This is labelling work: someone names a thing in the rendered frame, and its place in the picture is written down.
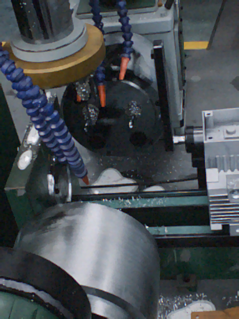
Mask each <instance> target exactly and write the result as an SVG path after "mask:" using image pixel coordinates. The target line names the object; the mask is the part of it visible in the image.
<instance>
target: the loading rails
mask: <svg viewBox="0 0 239 319"><path fill-rule="evenodd" d="M139 196H140V197H141V198H142V199H141V198H139ZM133 197H134V200H135V201H134V200H133ZM137 197H138V199H139V200H138V199H137ZM143 197H144V198H143ZM154 197H155V199H156V200H155V199H154ZM157 197H158V198H157ZM164 197H165V198H164ZM119 198H120V199H121V200H122V199H123V201H121V202H120V200H119ZM167 198H169V200H168V199H167ZM101 199H102V200H105V201H103V202H102V200H101ZM110 199H112V200H110ZM153 199H154V200H153ZM161 199H162V200H163V201H162V200H161ZM79 200H80V202H81V201H82V202H88V203H92V202H96V203H98V204H101V205H104V206H108V207H109V205H110V207H112V208H114V209H121V210H120V211H122V212H124V213H126V214H127V215H129V216H131V217H132V218H134V219H136V220H137V221H138V222H140V223H141V224H142V225H143V226H144V227H146V226H147V227H148V228H146V229H147V230H150V231H149V232H150V233H151V235H152V236H153V237H154V239H155V240H156V242H157V244H158V247H159V251H160V255H161V266H160V279H159V280H177V291H178V292H196V291H197V279H213V280H225V279H239V236H230V233H229V230H228V224H222V229H219V230H211V229H210V216H209V199H208V190H207V189H181V190H167V191H141V192H128V193H102V194H76V195H72V202H79ZM94 200H95V201H94ZM106 200H108V201H106ZM127 200H129V202H130V203H131V204H129V202H127ZM146 200H149V201H146ZM152 200H153V204H152V203H151V201H152ZM159 200H160V202H159ZM165 200H166V201H165ZM110 201H111V202H110ZM125 201H126V204H127V208H126V204H125V203H124V202H125ZM106 202H107V204H106ZM139 202H141V203H139ZM156 202H157V203H156ZM118 203H119V204H118ZM121 203H122V204H121ZM144 204H146V205H144ZM140 205H141V207H140ZM143 205H144V206H143ZM164 205H165V206H164ZM120 206H121V207H120ZM129 206H130V207H129ZM135 206H136V207H135ZM137 206H138V207H137ZM145 224H146V226H145ZM163 225H164V226H163ZM165 226H166V229H165ZM158 229H159V230H160V231H158ZM165 230H167V233H166V231H165ZM153 232H154V233H156V234H155V235H154V233H153Z"/></svg>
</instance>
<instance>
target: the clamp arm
mask: <svg viewBox="0 0 239 319"><path fill-rule="evenodd" d="M151 59H154V63H155V69H156V78H157V89H158V94H159V104H160V109H161V115H159V124H160V125H162V129H163V134H164V144H165V149H166V151H174V147H175V144H176V143H177V141H174V140H176V139H177V135H174V132H173V127H172V115H171V104H170V98H169V87H168V81H167V70H166V59H165V53H164V42H163V40H154V42H153V49H151ZM176 145H178V144H176Z"/></svg>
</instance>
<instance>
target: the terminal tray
mask: <svg viewBox="0 0 239 319"><path fill-rule="evenodd" d="M223 124H224V125H223ZM236 124H238V126H237V125H236ZM219 125H221V126H219ZM230 125H231V126H230ZM218 127H219V128H218ZM202 128H203V139H204V156H205V168H207V169H210V168H218V172H220V170H224V172H225V173H226V172H227V171H228V169H230V171H231V172H234V170H235V169H237V170H238V171H239V108H228V109H219V110H212V111H204V112H202ZM215 128H216V129H215ZM220 135H221V136H220Z"/></svg>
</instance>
